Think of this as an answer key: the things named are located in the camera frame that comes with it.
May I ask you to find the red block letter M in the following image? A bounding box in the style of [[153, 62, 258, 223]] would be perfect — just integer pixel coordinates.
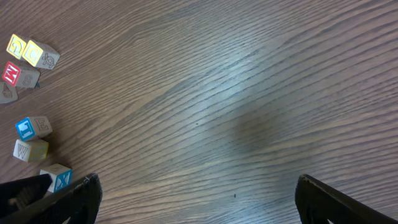
[[2, 61, 40, 88]]

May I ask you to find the red block letter O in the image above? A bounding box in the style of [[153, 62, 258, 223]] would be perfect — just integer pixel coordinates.
[[0, 82, 18, 104]]

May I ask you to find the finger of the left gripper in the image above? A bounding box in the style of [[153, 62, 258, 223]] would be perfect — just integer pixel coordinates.
[[1, 174, 53, 218]]

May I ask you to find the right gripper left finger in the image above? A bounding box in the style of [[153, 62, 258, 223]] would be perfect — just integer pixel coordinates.
[[1, 173, 103, 224]]

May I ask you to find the natural block letter X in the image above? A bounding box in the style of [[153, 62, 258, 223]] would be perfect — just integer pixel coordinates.
[[40, 164, 73, 193]]

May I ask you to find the natural block letter W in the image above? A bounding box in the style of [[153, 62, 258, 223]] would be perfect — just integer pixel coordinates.
[[13, 139, 49, 162]]

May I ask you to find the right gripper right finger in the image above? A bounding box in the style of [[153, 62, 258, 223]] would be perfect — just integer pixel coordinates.
[[295, 174, 397, 224]]

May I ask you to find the yellow block letter C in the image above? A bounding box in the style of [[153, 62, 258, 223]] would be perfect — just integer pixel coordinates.
[[22, 40, 60, 70]]

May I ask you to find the blue block letter L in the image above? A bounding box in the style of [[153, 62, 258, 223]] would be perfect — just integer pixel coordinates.
[[15, 116, 53, 141]]

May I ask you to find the yellow block letter G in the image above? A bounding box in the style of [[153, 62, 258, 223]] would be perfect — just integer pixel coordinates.
[[6, 34, 30, 61]]

